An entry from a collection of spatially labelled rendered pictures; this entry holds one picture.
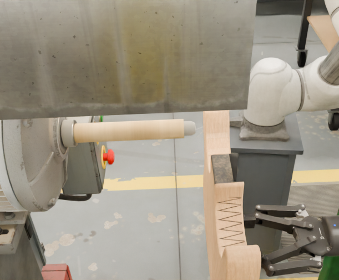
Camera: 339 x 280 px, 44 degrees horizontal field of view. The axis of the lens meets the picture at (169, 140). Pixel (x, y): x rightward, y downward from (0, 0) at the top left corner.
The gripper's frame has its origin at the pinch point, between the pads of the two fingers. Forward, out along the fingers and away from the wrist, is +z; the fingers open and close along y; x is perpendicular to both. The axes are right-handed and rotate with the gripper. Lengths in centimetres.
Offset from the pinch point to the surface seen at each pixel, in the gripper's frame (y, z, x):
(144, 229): 74, 29, -115
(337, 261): 26, -42, -62
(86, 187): 22.6, 33.2, -10.9
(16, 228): -1.8, 38.4, 10.6
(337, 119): 149, -92, -118
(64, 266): 18, 45, -43
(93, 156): 24.3, 29.9, -1.5
